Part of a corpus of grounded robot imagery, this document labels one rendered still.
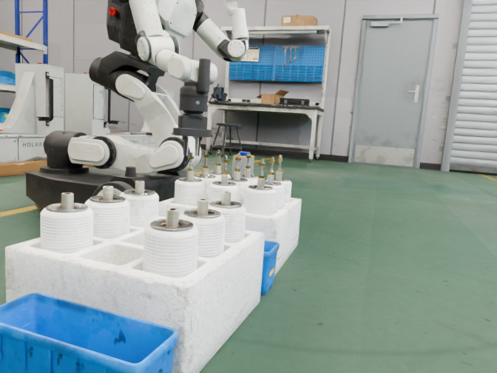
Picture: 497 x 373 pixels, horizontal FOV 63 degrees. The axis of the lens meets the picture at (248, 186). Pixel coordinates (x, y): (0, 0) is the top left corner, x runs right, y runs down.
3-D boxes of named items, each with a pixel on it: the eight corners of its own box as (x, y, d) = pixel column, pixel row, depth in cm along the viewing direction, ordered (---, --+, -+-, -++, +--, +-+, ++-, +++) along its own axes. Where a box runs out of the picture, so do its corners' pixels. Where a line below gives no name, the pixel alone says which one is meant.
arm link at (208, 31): (230, 66, 183) (194, 29, 180) (229, 71, 196) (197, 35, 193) (248, 48, 182) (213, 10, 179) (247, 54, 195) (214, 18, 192)
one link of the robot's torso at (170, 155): (80, 135, 173) (181, 136, 159) (109, 135, 192) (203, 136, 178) (82, 172, 175) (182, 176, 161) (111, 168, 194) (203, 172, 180)
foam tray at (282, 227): (154, 258, 129) (155, 202, 126) (203, 231, 166) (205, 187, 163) (272, 279, 118) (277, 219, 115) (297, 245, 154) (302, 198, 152)
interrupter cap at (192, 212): (176, 216, 81) (177, 212, 80) (194, 209, 88) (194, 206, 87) (211, 221, 78) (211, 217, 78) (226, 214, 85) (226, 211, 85)
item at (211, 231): (166, 302, 83) (169, 214, 80) (188, 286, 91) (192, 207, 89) (208, 312, 79) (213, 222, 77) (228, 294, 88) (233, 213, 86)
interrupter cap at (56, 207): (36, 210, 78) (36, 206, 77) (66, 204, 85) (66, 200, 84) (67, 215, 75) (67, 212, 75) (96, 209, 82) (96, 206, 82)
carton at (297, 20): (286, 31, 611) (287, 20, 608) (316, 30, 594) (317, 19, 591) (281, 27, 585) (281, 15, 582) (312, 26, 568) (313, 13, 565)
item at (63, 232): (29, 299, 80) (28, 209, 77) (66, 283, 88) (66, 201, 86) (67, 310, 76) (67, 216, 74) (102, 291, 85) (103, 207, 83)
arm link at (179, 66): (182, 81, 121) (162, 72, 130) (207, 85, 126) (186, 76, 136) (186, 59, 118) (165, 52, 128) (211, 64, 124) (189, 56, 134)
